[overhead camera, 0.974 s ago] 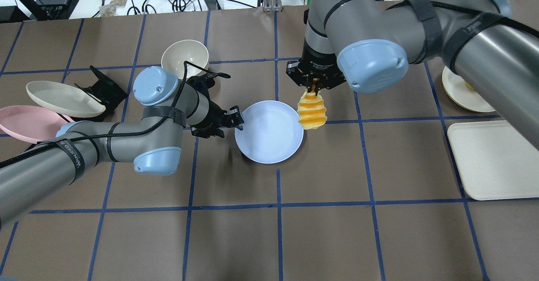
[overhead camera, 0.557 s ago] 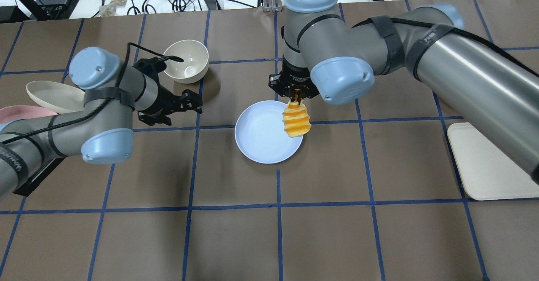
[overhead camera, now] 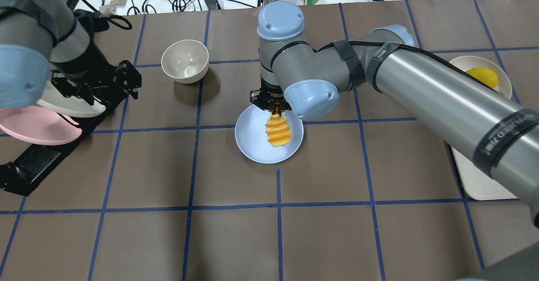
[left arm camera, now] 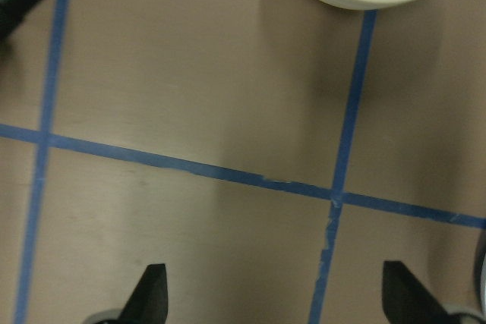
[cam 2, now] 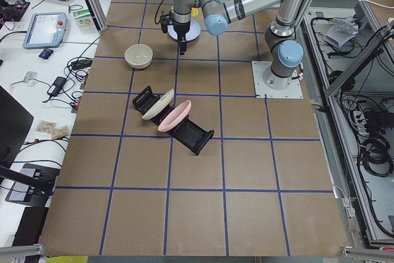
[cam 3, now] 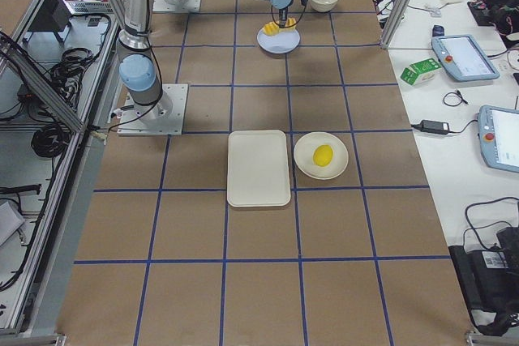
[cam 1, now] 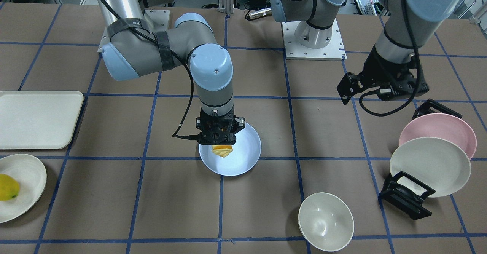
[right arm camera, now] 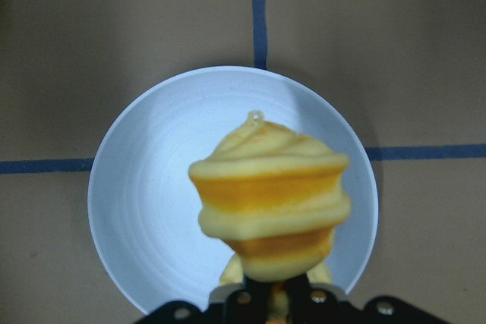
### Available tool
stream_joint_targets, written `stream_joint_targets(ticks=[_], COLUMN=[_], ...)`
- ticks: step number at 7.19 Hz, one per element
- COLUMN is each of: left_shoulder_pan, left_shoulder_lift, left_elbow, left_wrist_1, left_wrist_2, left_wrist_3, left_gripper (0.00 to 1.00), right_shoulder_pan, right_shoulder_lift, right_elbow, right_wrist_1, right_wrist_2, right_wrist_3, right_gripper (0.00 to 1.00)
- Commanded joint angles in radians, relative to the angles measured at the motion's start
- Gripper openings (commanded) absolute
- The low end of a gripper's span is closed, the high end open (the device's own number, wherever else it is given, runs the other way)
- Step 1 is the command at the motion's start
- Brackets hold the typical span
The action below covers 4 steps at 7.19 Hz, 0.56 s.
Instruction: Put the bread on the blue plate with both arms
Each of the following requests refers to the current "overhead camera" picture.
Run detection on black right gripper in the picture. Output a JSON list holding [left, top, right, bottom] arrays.
[[250, 86, 291, 117]]

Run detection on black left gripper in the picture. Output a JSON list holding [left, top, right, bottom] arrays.
[[51, 60, 142, 106]]

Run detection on striped bread roll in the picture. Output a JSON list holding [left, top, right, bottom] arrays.
[[265, 113, 292, 148]]

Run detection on light blue plate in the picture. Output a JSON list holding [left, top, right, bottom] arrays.
[[235, 104, 304, 164]]

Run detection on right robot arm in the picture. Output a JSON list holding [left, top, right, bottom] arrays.
[[250, 0, 539, 226]]

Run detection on white plate in rack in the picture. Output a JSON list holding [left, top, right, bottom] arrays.
[[36, 81, 106, 118]]

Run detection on pink plate in rack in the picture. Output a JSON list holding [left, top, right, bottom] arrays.
[[0, 106, 83, 145]]

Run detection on black plate rack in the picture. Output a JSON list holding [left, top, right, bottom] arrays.
[[1, 98, 125, 196]]

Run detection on round white plate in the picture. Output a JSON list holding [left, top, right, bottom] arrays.
[[450, 55, 512, 99]]

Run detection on white ceramic bowl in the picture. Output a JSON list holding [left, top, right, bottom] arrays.
[[160, 40, 209, 84]]

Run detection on yellow lemon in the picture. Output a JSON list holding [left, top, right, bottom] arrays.
[[465, 67, 500, 90]]

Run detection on white rectangular tray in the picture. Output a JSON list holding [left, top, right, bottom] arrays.
[[443, 142, 518, 201]]

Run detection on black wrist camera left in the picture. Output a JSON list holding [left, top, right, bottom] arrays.
[[73, 10, 133, 33]]

